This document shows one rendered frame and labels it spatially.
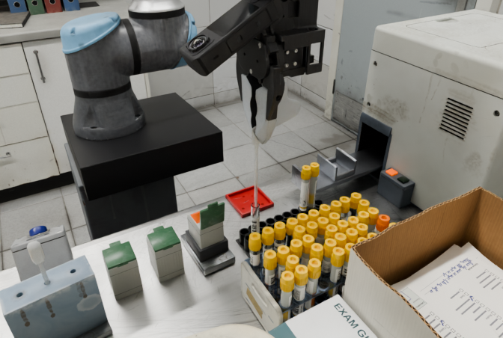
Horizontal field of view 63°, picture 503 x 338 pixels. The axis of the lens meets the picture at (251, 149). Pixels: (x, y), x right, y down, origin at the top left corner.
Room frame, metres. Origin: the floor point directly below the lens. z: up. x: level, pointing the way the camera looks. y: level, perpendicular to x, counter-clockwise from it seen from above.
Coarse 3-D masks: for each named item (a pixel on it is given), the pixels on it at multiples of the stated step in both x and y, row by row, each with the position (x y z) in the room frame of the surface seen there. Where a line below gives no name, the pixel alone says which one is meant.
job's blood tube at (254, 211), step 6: (252, 204) 0.48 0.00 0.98; (258, 204) 0.48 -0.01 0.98; (252, 210) 0.47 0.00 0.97; (258, 210) 0.47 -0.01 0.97; (252, 216) 0.47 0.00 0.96; (258, 216) 0.47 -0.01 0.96; (252, 222) 0.47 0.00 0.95; (258, 222) 0.47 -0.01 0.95; (252, 228) 0.47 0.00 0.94; (258, 228) 0.47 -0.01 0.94
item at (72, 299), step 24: (72, 264) 0.36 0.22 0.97; (24, 288) 0.32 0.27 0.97; (48, 288) 0.32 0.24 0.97; (72, 288) 0.33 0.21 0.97; (96, 288) 0.34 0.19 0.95; (24, 312) 0.30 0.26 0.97; (48, 312) 0.31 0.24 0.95; (72, 312) 0.32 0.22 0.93; (96, 312) 0.34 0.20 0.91; (24, 336) 0.29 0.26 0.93; (48, 336) 0.31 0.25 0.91; (72, 336) 0.32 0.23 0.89; (96, 336) 0.32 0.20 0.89
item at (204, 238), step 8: (192, 216) 0.48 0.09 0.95; (192, 224) 0.47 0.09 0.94; (216, 224) 0.47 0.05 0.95; (192, 232) 0.48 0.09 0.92; (200, 232) 0.45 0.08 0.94; (208, 232) 0.46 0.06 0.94; (216, 232) 0.47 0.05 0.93; (200, 240) 0.45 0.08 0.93; (208, 240) 0.46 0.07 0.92; (216, 240) 0.47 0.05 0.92
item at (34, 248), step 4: (36, 240) 0.34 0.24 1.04; (28, 244) 0.33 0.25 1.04; (32, 244) 0.33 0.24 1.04; (36, 244) 0.33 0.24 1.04; (40, 244) 0.34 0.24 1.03; (28, 248) 0.33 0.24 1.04; (32, 248) 0.33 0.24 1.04; (36, 248) 0.33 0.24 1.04; (40, 248) 0.33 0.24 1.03; (28, 252) 0.33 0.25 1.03; (32, 252) 0.32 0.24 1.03; (36, 252) 0.33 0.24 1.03; (40, 252) 0.33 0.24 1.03; (32, 256) 0.32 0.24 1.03; (36, 256) 0.33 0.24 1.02; (40, 256) 0.33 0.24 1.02; (44, 256) 0.33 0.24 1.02; (32, 260) 0.33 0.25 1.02; (36, 260) 0.33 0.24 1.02; (40, 260) 0.33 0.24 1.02; (36, 264) 0.32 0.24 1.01
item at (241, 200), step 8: (232, 192) 0.63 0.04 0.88; (240, 192) 0.64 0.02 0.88; (248, 192) 0.64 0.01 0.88; (232, 200) 0.60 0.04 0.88; (240, 200) 0.61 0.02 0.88; (248, 200) 0.61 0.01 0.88; (264, 200) 0.61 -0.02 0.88; (240, 208) 0.59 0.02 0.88; (248, 208) 0.59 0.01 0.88; (264, 208) 0.59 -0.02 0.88
